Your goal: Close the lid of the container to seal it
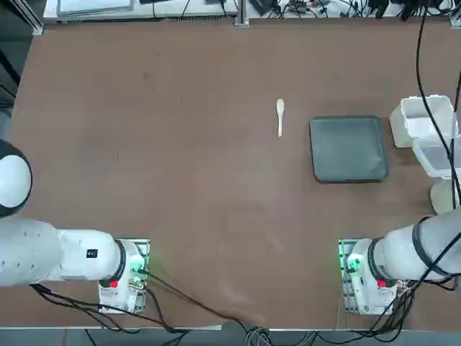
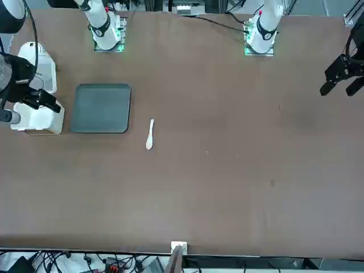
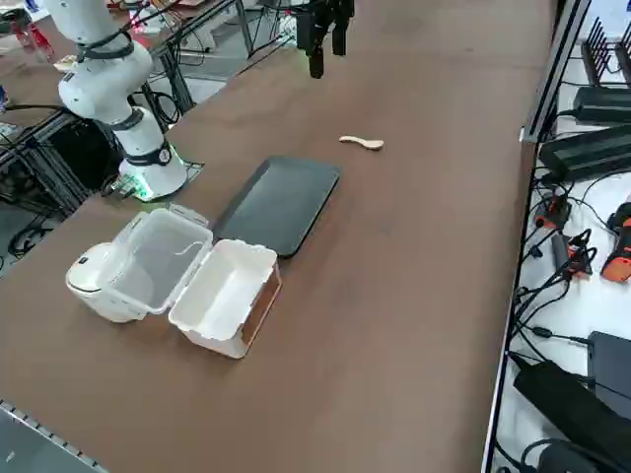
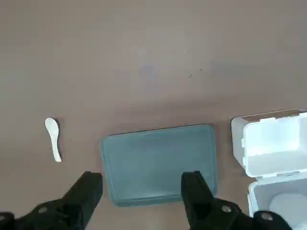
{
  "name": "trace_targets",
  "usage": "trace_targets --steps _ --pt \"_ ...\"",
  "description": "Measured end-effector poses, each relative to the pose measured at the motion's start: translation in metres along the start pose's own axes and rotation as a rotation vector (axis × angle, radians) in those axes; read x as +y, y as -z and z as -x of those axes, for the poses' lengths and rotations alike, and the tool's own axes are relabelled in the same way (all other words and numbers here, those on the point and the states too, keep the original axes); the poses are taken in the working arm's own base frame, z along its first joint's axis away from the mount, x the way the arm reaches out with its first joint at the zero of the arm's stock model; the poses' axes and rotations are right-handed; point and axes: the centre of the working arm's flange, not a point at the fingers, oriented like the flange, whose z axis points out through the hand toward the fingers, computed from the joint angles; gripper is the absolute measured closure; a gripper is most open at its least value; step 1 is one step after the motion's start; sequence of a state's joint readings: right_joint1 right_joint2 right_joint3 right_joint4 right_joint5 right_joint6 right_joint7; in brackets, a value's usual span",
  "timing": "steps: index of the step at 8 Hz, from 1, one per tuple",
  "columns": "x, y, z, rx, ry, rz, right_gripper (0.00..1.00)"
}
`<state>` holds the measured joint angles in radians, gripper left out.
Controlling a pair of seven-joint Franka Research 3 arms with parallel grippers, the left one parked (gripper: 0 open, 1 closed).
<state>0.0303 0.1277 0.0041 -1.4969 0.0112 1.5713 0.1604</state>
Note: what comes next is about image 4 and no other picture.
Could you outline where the dark teal rectangular tray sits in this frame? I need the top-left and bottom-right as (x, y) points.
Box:
(100, 123), (219, 208)

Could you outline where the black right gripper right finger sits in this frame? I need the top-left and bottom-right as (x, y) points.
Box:
(181, 170), (296, 230)

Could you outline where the translucent white container lid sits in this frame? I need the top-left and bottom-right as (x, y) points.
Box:
(230, 108), (307, 178)

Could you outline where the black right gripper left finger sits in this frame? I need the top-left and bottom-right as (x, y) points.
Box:
(0, 171), (104, 230)

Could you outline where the translucent white plastic container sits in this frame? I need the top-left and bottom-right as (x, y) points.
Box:
(247, 170), (307, 230)

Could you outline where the small white spoon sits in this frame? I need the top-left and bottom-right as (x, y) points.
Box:
(44, 117), (62, 163)

